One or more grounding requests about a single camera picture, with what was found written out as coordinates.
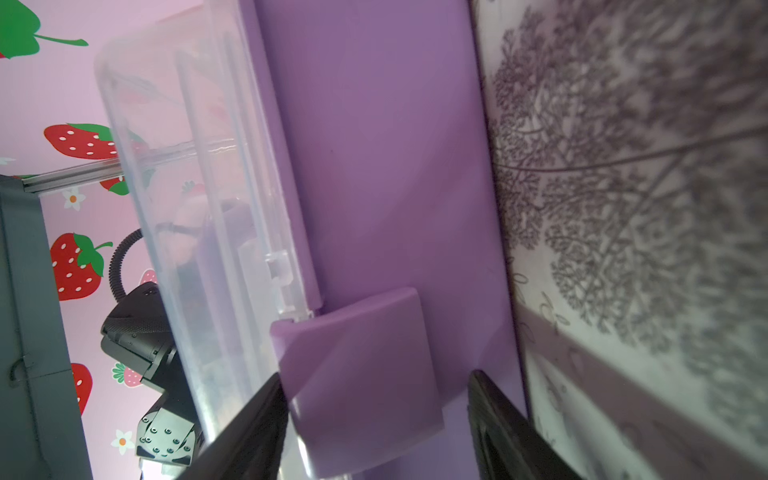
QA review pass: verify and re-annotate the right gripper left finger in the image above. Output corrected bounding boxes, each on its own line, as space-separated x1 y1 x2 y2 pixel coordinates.
179 373 288 480

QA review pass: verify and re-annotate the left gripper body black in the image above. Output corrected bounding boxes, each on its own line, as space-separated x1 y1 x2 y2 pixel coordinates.
101 282 201 468

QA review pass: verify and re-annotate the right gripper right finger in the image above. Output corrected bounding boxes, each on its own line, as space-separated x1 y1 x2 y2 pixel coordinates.
468 370 580 480

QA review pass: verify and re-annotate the purple plastic tool box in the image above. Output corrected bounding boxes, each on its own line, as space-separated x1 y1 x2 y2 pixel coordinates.
95 1 522 479

